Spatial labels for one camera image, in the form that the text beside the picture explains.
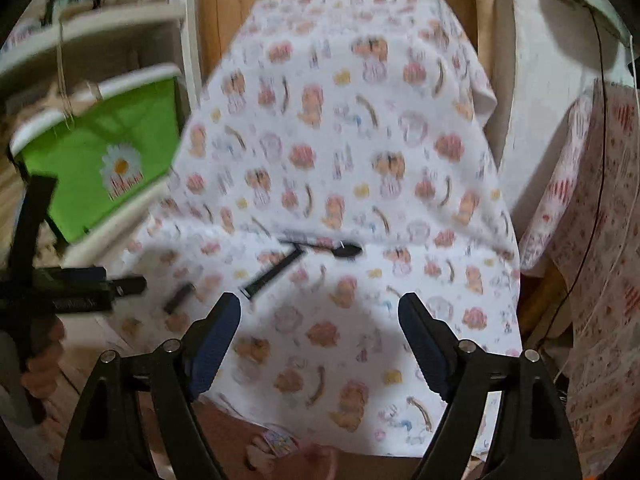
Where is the white covered furniture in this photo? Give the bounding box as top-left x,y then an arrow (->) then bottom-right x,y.
492,0 -> 631,271

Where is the red print cloth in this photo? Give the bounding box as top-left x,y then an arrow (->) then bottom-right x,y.
517,80 -> 640,466

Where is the white shelf unit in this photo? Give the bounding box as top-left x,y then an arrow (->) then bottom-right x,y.
0,0 -> 201,271

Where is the black cable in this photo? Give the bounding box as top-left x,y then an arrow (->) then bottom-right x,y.
542,5 -> 608,351

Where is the green plastic tub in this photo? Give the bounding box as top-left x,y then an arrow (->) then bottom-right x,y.
10,64 -> 182,243

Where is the bear print cloth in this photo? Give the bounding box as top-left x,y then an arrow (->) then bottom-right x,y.
122,0 -> 523,458

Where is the black plastic spoon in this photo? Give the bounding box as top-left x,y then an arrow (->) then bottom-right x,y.
280,232 -> 363,261

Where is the dark brown key-shaped tool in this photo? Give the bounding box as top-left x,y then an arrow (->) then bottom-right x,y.
164,282 -> 197,315

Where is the black bar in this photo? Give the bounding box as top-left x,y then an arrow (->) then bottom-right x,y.
241,246 -> 306,301

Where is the beige hanging string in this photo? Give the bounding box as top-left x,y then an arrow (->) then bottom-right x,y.
56,20 -> 77,126

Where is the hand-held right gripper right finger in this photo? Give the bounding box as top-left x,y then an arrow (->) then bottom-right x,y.
397,292 -> 583,480

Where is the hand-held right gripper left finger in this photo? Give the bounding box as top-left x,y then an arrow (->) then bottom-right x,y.
57,292 -> 242,480

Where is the person's left hand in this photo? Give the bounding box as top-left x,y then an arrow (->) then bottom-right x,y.
22,317 -> 67,398

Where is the colourful printed packet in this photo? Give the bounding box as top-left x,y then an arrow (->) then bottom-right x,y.
265,427 -> 301,458

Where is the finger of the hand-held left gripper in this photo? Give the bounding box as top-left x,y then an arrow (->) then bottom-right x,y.
47,266 -> 108,285
47,276 -> 148,315

